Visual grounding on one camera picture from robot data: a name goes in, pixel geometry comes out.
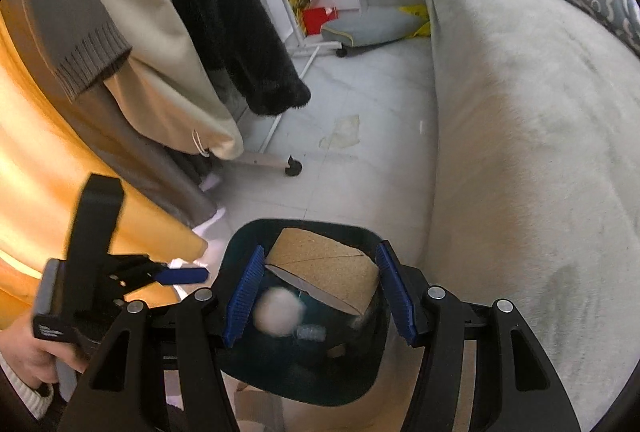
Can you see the yellow curtain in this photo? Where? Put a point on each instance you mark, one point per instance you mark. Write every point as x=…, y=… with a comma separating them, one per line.
x=60, y=192

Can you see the dark teal waste bin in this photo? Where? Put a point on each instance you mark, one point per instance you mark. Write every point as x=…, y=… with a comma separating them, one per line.
x=310, y=377

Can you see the person's left hand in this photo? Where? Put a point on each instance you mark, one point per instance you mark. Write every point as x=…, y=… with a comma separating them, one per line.
x=30, y=352

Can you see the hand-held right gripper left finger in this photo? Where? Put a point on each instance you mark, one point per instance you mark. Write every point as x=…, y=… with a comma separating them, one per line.
x=245, y=297

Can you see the grey knit cardigan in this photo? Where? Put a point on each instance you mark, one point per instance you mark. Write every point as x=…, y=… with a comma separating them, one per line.
x=65, y=12

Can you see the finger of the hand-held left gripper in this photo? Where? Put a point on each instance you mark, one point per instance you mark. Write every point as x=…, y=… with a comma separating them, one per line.
x=185, y=275

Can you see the clear bubble wrap roll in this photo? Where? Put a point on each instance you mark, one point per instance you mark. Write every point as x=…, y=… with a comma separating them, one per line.
x=309, y=333

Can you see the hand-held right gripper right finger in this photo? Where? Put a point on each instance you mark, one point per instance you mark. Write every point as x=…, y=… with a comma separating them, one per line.
x=397, y=297

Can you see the red box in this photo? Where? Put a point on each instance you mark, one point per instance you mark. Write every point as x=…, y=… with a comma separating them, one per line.
x=317, y=20

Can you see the black fuzzy garment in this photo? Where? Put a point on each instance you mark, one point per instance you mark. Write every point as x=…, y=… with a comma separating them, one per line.
x=230, y=12

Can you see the person's left forearm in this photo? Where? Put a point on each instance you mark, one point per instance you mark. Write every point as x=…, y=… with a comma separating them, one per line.
x=25, y=399

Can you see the yellow plastic bag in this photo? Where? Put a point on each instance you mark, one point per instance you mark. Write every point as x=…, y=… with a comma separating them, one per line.
x=417, y=20

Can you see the beige coat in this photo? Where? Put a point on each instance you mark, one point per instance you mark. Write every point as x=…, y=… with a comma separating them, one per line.
x=165, y=62

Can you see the grey cushioned stool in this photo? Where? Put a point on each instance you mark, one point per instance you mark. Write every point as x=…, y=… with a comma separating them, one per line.
x=370, y=30

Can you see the grey bed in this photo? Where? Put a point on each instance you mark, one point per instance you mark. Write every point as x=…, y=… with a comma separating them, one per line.
x=525, y=137

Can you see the small white paper ball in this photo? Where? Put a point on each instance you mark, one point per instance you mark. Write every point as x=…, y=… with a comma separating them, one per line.
x=279, y=313

